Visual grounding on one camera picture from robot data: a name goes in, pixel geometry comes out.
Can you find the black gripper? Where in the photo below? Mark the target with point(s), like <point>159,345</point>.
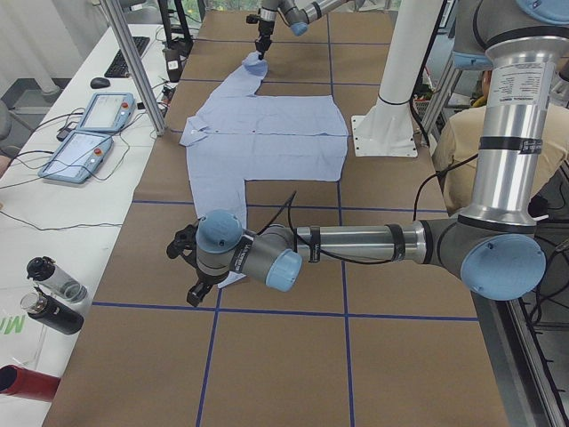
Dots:
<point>204,281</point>
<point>265,29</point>

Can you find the light blue striped shirt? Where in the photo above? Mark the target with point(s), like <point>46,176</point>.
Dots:
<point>238,136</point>

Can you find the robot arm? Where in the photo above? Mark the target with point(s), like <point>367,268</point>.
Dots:
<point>295,18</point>
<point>501,264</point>

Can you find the black water bottle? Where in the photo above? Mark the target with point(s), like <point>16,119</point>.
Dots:
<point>46,310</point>

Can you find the clear water bottle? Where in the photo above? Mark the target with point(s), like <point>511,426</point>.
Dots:
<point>45,272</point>

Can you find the black computer mouse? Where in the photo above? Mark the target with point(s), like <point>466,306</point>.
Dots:
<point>99,83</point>

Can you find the upper teach pendant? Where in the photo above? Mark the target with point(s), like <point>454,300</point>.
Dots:
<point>107,113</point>

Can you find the teach pendant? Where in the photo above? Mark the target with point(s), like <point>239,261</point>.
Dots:
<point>107,113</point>
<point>78,157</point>

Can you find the lower teach pendant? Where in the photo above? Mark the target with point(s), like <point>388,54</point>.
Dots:
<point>78,157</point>

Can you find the red cylinder bottle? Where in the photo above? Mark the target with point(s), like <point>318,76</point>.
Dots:
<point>28,384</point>

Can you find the person in beige shirt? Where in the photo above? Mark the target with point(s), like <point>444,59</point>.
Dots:
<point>495,157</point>

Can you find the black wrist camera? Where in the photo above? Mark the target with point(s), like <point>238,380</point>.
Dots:
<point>184,245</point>

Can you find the aluminium frame post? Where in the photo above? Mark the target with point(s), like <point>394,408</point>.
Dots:
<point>127,46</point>

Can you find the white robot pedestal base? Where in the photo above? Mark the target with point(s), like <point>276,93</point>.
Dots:
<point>387,129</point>

